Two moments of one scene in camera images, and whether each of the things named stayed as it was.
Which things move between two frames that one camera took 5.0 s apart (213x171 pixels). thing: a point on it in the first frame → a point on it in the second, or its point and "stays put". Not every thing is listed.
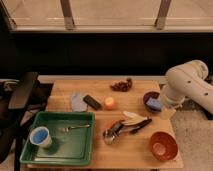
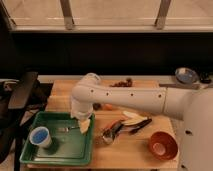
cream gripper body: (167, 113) → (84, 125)
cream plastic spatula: (130, 119) stays put
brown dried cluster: (122, 85) stays put
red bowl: (163, 146) stays put
